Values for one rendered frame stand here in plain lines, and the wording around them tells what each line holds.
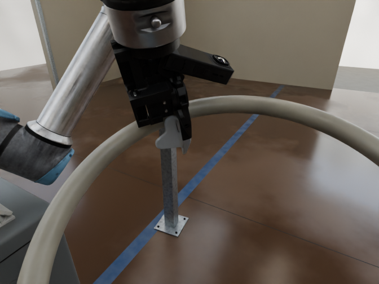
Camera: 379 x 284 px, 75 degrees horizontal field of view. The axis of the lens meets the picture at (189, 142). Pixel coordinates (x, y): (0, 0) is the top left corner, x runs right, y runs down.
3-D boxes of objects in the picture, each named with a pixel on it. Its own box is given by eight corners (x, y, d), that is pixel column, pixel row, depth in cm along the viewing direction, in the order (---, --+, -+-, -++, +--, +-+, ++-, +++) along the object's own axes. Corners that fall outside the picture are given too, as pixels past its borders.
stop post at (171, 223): (188, 218, 196) (188, 80, 146) (177, 237, 179) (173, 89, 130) (166, 211, 203) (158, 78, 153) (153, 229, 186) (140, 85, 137)
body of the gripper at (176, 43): (130, 102, 42) (106, 31, 33) (178, 88, 43) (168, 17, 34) (140, 132, 37) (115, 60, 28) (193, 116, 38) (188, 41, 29)
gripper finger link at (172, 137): (159, 160, 45) (146, 117, 39) (190, 150, 46) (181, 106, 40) (163, 171, 42) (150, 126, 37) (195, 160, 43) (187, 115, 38)
